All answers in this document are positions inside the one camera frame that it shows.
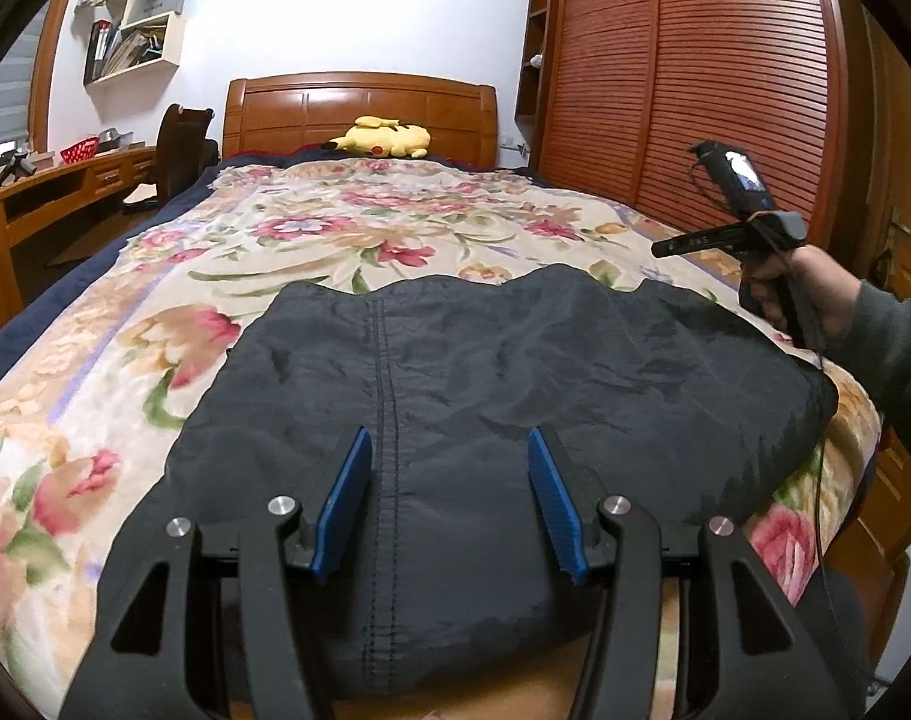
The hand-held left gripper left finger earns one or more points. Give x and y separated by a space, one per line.
343 495

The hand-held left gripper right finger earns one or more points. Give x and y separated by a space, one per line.
553 495

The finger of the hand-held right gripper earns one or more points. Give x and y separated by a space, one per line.
688 245

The black jacket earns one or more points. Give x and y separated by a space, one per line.
463 360

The person's right forearm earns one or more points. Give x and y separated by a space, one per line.
898 360

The person's right hand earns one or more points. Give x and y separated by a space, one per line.
827 285

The wooden door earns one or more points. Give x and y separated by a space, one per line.
898 165

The louvered wooden wardrobe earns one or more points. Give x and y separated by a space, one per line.
688 52

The floral blanket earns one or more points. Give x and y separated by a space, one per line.
313 225

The wooden nightstand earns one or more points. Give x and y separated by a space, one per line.
890 495

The person's leg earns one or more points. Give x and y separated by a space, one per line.
845 637

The yellow plush toy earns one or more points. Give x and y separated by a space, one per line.
380 136

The dark blue bed sheet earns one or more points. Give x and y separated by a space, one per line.
73 277

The wooden bed headboard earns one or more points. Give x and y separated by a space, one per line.
350 101

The dark wooden chair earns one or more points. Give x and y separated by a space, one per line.
178 150

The grey box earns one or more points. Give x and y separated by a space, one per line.
116 138

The red basket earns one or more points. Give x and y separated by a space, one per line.
80 151

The black tool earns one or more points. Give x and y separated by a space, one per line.
14 165

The window blind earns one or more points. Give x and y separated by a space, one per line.
13 90

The wooden window frame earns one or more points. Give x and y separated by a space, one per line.
47 67

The white wall shelf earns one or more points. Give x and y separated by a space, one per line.
152 7

